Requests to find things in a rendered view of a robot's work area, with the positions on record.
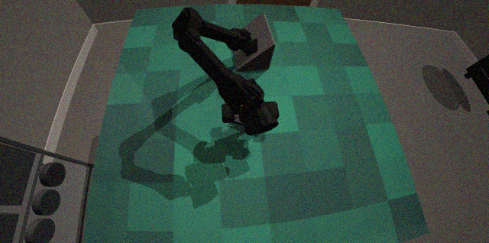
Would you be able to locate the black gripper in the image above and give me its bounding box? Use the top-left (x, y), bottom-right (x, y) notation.
top-left (222, 102), bottom-right (280, 123)

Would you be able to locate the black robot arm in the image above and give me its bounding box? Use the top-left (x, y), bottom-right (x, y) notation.
top-left (172, 7), bottom-right (279, 136)

